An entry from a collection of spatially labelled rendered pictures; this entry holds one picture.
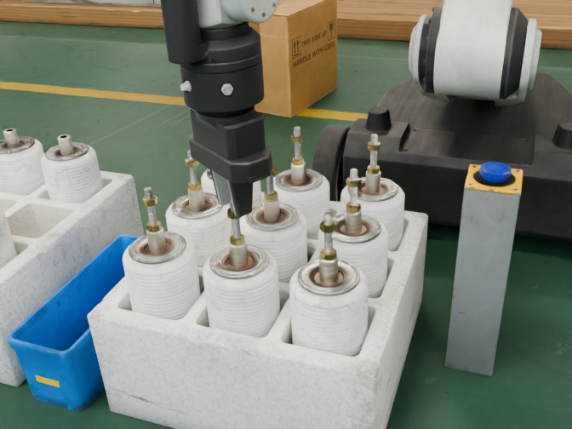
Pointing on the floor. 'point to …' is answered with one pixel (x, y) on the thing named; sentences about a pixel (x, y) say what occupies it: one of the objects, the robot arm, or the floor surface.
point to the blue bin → (69, 334)
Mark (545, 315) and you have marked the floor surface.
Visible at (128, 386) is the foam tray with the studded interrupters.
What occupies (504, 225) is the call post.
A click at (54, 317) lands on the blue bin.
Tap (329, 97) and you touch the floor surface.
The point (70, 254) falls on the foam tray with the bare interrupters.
